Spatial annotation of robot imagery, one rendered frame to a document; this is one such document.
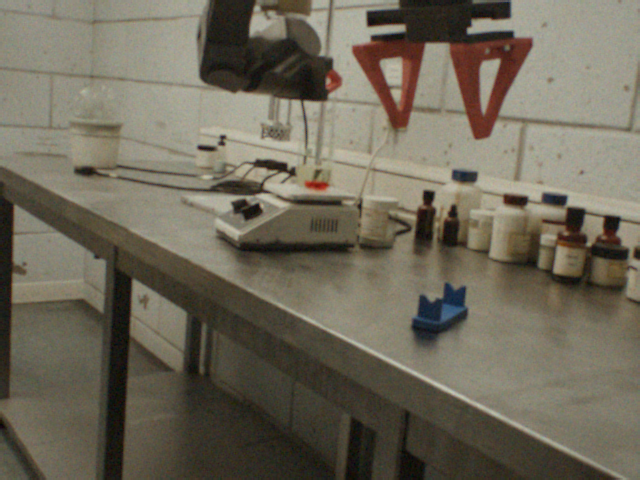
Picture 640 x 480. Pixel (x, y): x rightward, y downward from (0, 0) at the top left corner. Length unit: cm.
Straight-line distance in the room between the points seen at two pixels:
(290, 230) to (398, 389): 51
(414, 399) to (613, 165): 77
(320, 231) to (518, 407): 62
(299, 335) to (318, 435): 125
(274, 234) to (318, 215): 8
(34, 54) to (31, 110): 23
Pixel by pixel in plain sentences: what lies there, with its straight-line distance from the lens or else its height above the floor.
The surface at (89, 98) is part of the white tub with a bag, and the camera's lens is 212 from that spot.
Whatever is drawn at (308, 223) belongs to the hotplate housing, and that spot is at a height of 79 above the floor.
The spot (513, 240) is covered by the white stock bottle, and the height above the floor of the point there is 79.
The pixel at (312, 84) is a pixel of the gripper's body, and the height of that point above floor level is 100.
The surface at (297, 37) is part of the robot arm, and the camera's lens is 109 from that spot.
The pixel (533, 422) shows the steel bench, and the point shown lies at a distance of 67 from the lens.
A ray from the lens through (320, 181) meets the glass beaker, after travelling 128.
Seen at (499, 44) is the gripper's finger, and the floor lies 104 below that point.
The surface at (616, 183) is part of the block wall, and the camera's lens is 142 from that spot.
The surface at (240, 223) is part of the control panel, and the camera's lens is 123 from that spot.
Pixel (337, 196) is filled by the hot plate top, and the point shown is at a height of 84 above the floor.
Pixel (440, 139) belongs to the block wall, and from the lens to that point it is 170.
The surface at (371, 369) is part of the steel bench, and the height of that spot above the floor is 73.
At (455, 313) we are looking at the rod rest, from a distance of 92.
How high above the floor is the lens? 99
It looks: 10 degrees down
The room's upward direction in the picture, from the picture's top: 5 degrees clockwise
